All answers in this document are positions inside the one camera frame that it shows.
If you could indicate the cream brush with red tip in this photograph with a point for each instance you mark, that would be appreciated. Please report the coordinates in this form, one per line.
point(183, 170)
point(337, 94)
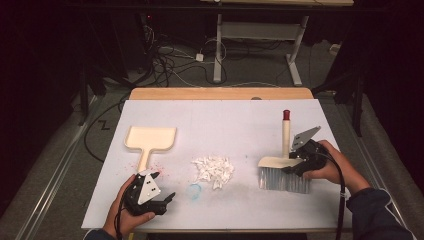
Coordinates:
point(285, 166)

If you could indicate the person's left hand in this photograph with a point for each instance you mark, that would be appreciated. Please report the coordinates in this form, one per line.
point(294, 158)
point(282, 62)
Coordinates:
point(128, 220)

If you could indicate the white desk frame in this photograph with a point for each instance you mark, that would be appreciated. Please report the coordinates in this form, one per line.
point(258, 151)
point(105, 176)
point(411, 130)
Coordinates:
point(256, 31)

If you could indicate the wooden table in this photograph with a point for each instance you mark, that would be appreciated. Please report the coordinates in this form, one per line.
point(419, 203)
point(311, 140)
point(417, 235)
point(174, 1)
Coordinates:
point(216, 93)

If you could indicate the white table mat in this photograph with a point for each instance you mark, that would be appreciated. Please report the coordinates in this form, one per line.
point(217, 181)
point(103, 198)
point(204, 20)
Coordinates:
point(216, 120)

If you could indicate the person's right hand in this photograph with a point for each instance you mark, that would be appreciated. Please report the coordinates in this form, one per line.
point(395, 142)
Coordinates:
point(336, 166)

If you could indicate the cream dustpan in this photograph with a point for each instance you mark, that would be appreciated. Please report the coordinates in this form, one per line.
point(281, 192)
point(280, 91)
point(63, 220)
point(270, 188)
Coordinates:
point(150, 140)

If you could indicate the aluminium floor rail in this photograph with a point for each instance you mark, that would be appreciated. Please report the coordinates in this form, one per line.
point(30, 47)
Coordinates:
point(53, 176)
point(373, 160)

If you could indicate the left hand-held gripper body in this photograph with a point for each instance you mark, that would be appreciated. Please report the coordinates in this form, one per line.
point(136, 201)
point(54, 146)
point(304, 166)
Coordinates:
point(146, 193)

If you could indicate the pile of white paper scraps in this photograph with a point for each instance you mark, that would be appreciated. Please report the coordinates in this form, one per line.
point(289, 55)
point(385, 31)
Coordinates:
point(214, 172)

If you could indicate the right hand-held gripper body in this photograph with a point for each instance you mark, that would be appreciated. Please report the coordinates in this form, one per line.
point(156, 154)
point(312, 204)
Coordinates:
point(308, 150)

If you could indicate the white power adapter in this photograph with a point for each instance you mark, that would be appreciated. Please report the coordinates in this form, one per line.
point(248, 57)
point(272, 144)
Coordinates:
point(199, 57)

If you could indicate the black metal stand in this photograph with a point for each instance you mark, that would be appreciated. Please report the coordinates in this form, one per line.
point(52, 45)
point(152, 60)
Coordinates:
point(83, 96)
point(356, 96)

